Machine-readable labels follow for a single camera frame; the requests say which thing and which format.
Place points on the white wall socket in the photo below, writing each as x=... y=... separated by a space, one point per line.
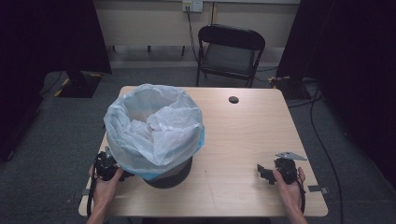
x=192 y=5

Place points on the black curtain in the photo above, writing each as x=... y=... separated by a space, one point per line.
x=351 y=62
x=46 y=46

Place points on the trash bin with white bag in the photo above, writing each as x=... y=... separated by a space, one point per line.
x=155 y=130

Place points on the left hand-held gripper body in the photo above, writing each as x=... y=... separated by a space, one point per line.
x=106 y=166

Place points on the person's right hand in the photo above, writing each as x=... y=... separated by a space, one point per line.
x=291 y=194

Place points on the person's left hand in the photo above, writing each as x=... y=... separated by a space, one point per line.
x=104 y=191

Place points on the dark grey trash bin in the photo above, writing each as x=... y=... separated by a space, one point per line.
x=174 y=177

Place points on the grey tape strip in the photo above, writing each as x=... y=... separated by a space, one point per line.
x=317 y=188
x=85 y=192

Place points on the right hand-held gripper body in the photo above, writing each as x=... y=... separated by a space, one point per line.
x=287 y=170

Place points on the black folding chair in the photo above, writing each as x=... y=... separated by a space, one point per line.
x=230 y=39

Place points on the black stand base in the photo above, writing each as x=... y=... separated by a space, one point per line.
x=79 y=85
x=292 y=87

